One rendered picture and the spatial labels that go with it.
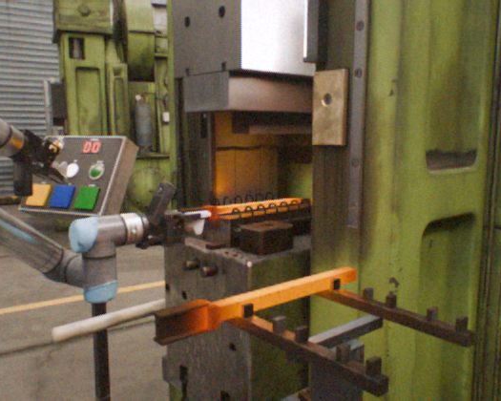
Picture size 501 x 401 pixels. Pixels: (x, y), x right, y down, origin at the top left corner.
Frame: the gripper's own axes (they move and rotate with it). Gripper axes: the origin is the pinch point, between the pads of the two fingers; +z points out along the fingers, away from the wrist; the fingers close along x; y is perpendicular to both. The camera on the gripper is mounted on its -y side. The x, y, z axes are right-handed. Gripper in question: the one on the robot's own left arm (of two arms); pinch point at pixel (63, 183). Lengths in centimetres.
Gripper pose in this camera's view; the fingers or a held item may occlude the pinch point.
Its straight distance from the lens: 155.5
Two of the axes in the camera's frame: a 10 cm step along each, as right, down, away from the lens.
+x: -9.2, -0.6, 3.9
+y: 2.0, -9.3, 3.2
